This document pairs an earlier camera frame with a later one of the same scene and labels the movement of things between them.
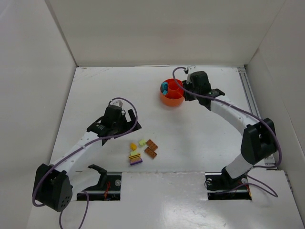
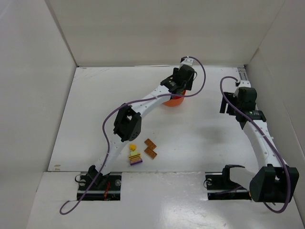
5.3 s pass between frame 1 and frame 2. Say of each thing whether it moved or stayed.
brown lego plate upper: stayed
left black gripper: moved
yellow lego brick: stayed
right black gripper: moved
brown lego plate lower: stayed
